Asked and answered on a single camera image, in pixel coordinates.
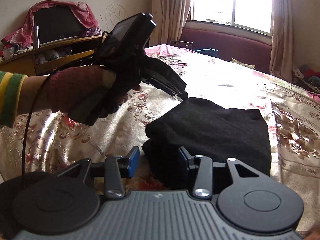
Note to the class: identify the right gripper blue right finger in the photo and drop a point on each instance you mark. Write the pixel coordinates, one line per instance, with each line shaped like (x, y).
(199, 174)

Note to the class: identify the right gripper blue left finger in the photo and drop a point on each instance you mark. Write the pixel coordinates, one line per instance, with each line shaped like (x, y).
(116, 168)

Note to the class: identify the black pants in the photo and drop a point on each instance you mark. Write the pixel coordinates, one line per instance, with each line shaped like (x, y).
(205, 128)

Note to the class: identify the striped sleeve left forearm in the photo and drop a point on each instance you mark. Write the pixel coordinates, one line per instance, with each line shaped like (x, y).
(15, 88)

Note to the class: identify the left hand red glove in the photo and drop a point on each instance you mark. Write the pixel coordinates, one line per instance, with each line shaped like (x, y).
(74, 84)

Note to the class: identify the left beige curtain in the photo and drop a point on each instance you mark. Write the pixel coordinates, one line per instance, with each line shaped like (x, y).
(170, 17)

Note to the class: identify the beige curtain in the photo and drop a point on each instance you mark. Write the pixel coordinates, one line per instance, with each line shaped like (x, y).
(170, 17)
(281, 63)

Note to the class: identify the black television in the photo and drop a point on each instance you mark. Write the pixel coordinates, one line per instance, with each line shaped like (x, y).
(57, 22)

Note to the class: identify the floral satin bedspread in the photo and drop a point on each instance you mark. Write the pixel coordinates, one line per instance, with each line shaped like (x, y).
(291, 113)

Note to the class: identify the wooden tv cabinet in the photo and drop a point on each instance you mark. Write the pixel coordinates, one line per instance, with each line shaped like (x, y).
(45, 59)

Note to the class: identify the silver thermos bottle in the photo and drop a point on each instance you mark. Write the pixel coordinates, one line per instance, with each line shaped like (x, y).
(36, 37)

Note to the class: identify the blue cloth on sofa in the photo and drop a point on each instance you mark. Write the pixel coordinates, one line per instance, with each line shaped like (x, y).
(209, 52)

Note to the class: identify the pink cloth on television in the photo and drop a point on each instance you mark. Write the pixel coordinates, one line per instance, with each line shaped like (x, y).
(81, 10)

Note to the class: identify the maroon sofa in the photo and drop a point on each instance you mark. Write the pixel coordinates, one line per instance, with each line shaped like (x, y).
(230, 47)

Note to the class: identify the yellow cloth on sofa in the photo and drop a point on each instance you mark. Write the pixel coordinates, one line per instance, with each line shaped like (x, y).
(242, 64)

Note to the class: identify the right beige curtain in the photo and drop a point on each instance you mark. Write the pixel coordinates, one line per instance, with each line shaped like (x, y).
(281, 63)

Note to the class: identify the cluttered nightstand clothes pile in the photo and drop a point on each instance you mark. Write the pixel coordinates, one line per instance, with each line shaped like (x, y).
(307, 78)

